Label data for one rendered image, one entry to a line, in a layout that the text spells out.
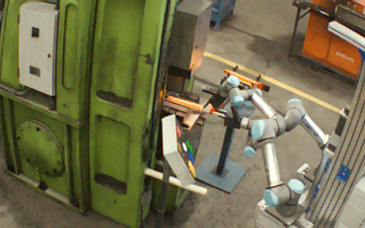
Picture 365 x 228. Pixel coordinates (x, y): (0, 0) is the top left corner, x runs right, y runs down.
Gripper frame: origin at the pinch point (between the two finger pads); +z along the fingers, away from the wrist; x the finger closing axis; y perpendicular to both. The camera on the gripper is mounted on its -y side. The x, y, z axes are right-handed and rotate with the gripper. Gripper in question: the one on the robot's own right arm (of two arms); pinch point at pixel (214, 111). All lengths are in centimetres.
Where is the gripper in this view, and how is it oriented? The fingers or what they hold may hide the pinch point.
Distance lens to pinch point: 342.6
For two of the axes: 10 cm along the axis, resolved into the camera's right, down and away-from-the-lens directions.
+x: 3.7, -5.0, 7.8
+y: -1.1, 8.1, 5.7
